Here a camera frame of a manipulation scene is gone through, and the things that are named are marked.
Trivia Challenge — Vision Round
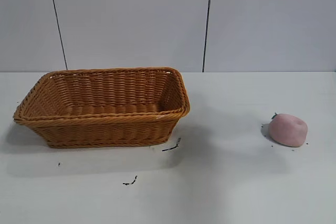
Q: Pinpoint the pink toy peach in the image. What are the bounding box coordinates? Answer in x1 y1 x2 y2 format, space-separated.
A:
267 112 309 148

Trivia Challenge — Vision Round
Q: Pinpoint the brown woven wicker basket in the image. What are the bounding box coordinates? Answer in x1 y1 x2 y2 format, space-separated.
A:
13 67 191 149

